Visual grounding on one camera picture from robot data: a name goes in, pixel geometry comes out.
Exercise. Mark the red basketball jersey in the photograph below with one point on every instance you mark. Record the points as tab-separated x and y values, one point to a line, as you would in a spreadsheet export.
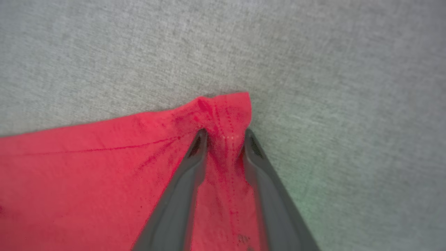
87	174

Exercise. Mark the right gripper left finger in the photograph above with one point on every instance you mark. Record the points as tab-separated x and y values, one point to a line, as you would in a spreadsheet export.
174	216

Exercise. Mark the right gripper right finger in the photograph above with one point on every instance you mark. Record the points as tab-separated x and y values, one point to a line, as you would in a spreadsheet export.
278	216

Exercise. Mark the grey fabric sofa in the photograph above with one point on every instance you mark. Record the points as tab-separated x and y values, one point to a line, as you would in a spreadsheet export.
313	69

